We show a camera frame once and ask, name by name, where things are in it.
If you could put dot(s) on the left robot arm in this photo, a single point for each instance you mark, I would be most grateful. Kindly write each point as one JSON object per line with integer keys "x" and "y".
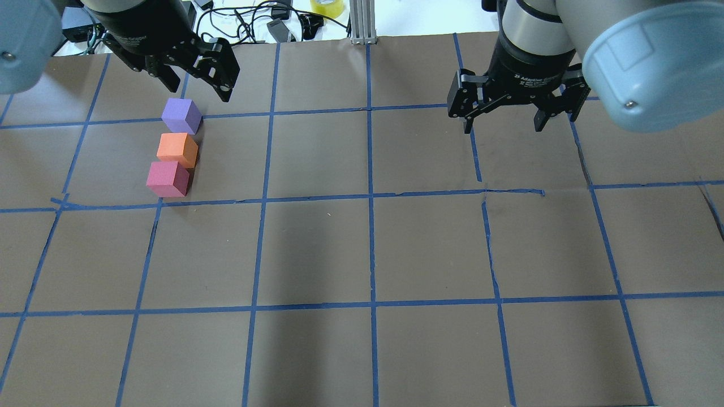
{"x": 29, "y": 35}

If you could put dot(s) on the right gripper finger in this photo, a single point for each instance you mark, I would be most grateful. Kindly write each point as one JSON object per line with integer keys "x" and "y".
{"x": 543, "y": 114}
{"x": 469, "y": 116}

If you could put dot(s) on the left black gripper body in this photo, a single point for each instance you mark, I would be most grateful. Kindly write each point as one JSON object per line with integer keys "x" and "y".
{"x": 146, "y": 29}

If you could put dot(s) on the yellow tape roll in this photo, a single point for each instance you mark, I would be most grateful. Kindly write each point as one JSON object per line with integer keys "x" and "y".
{"x": 330, "y": 8}

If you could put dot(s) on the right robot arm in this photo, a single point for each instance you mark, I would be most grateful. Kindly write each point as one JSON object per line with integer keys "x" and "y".
{"x": 653, "y": 64}

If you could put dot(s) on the orange foam block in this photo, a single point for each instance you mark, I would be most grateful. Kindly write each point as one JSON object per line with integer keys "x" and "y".
{"x": 178, "y": 147}

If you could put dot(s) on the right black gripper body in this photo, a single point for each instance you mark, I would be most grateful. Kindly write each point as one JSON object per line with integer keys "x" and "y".
{"x": 529, "y": 70}

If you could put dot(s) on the purple foam block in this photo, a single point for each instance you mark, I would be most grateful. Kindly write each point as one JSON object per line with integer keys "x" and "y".
{"x": 181, "y": 115}

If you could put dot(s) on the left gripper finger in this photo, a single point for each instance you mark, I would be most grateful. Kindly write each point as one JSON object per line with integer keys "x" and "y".
{"x": 164, "y": 73}
{"x": 223, "y": 86}

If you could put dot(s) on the aluminium frame post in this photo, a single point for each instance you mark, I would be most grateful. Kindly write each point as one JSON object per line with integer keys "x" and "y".
{"x": 363, "y": 30}

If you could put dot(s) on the red foam block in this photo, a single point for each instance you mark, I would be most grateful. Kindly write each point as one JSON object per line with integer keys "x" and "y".
{"x": 168, "y": 179}

